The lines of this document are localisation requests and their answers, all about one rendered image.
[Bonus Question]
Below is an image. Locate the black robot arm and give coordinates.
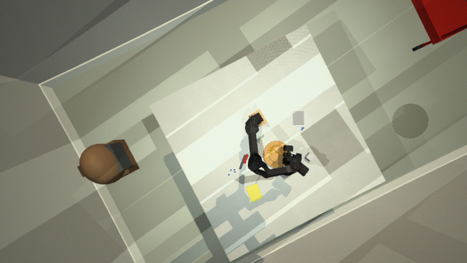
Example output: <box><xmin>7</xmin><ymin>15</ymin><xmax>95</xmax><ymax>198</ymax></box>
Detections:
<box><xmin>245</xmin><ymin>113</ymin><xmax>309</xmax><ymax>178</ymax></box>

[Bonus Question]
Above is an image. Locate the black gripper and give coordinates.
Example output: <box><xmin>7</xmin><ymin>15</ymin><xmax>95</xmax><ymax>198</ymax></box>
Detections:
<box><xmin>282</xmin><ymin>145</ymin><xmax>293</xmax><ymax>166</ymax></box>

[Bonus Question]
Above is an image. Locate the tan round bead board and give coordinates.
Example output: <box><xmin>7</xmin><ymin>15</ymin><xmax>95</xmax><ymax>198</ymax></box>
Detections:
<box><xmin>263</xmin><ymin>141</ymin><xmax>286</xmax><ymax>168</ymax></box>

